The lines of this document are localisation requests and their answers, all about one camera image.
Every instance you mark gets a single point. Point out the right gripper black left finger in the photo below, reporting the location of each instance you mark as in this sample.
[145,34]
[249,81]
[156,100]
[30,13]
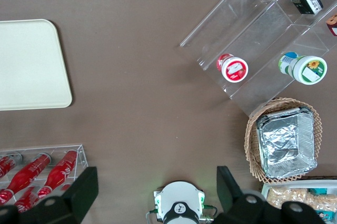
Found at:
[65,205]

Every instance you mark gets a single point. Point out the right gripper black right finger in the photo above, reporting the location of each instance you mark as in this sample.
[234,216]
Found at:
[237,208]

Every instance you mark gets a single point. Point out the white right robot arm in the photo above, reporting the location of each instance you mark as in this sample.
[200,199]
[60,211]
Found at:
[180,197]

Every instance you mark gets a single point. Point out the woven wicker basket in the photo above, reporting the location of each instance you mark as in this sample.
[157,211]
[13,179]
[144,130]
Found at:
[251,140]

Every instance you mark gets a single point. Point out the cream plastic tray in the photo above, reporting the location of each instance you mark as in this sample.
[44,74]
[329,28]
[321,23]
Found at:
[29,63]

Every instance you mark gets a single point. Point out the white plastic bin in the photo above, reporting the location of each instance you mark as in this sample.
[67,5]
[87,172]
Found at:
[264,189]

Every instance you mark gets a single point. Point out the red cola bottle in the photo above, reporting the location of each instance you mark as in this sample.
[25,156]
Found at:
[61,170]
[27,172]
[5,167]
[26,199]

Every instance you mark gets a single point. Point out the clear acrylic bottle rack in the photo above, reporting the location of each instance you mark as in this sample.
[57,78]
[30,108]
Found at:
[79,153]

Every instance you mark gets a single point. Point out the beige puffed snack pack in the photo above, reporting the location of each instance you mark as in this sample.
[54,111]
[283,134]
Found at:
[297,195]

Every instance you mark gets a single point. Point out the aluminium foil container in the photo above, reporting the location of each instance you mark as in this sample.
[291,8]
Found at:
[285,142]

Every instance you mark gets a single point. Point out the teal snack package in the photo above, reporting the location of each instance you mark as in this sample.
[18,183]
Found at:
[325,214]

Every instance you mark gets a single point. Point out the red strawberry yogurt cup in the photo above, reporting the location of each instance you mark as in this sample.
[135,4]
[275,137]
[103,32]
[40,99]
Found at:
[233,68]

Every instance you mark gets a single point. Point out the green sunflower yogurt cup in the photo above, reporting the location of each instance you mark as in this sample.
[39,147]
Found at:
[305,67]

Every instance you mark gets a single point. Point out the clear acrylic tiered shelf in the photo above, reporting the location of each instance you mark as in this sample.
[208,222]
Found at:
[260,32]

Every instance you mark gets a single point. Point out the red and brown snack box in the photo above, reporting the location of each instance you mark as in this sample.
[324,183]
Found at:
[332,25]

